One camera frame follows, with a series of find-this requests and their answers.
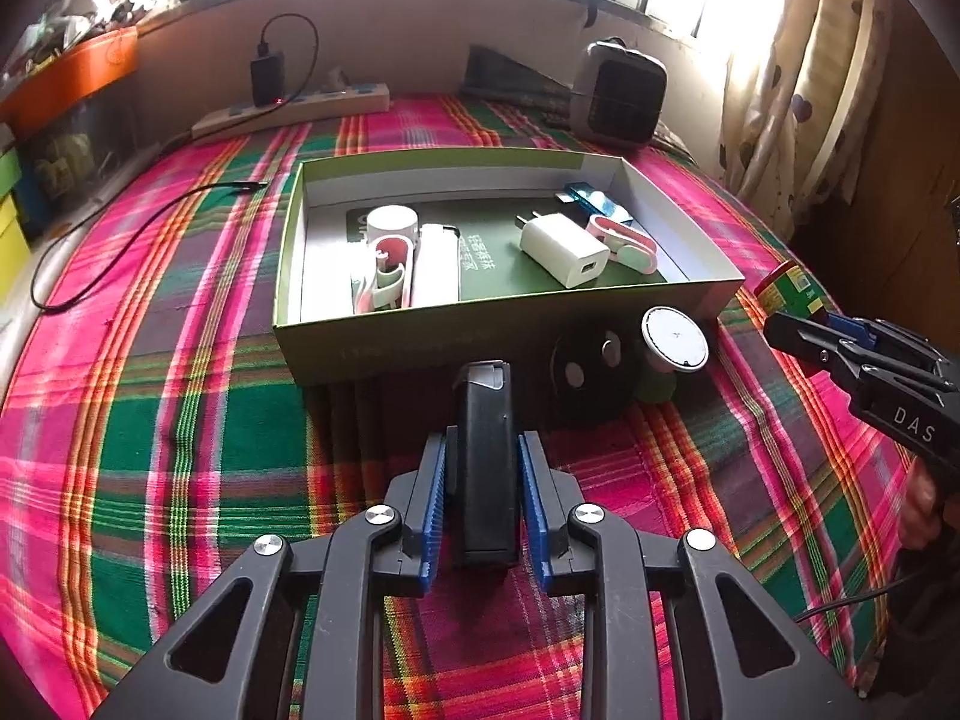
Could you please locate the small red tin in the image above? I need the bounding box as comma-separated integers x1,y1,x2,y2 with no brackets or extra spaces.
752,261,828,317

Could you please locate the small white bottle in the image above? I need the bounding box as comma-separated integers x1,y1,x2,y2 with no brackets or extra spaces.
370,206,421,260

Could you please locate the green cardboard box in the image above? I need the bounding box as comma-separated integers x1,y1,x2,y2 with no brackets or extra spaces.
271,148,747,389

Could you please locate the clear plastic storage bin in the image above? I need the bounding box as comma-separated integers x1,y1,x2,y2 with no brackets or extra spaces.
15,90,162,241

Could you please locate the pile of clutter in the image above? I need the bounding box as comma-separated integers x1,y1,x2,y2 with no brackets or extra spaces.
0,0,151,83

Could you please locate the black lighter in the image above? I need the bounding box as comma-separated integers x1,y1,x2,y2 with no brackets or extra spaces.
448,360,522,569

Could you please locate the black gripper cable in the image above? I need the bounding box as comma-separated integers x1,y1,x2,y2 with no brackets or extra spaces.
795,570,910,623

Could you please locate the dark wooden cabinet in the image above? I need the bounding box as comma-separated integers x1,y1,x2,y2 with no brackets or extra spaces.
787,127,960,338

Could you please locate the black charger cable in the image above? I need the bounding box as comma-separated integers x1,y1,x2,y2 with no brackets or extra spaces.
259,13,322,100

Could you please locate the orange plastic tray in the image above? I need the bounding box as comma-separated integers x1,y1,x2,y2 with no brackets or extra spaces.
0,26,141,136

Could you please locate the yellow storage box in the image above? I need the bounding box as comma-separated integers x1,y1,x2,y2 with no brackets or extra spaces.
0,195,31,308

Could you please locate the black round remote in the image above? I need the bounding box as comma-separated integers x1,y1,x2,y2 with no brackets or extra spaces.
551,328,635,421

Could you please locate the white charger adapter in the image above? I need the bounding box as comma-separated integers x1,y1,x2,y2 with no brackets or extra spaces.
514,211,612,290

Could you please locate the blue usb stick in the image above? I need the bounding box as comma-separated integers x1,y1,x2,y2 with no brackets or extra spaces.
555,181,635,226

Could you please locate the pink green clip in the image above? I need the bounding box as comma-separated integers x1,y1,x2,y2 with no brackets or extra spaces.
586,215,659,273
351,235,415,316

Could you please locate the white power strip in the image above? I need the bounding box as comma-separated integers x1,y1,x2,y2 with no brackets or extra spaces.
191,82,392,141

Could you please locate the grey small heater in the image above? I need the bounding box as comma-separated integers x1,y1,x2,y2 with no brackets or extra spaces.
571,37,668,147

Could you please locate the black charger adapter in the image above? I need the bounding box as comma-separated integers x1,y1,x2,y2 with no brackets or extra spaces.
250,52,288,107

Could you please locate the black loose cable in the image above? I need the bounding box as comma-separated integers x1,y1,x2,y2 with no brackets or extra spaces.
31,180,271,314

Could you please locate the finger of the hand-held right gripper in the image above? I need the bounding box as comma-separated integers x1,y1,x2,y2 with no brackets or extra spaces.
763,311,872,385
825,313,952,392

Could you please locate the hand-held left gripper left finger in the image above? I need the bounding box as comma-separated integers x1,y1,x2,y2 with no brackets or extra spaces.
94,426,462,720

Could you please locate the white rectangular power bank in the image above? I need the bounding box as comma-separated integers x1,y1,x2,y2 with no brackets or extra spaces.
409,223,462,308

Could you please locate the person's right hand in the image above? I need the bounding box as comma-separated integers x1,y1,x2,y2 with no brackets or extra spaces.
900,457,940,550

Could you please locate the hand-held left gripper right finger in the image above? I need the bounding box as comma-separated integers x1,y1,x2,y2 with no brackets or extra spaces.
517,431,878,720

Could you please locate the cream heart print curtain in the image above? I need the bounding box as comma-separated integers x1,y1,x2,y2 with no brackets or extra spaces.
716,0,893,203

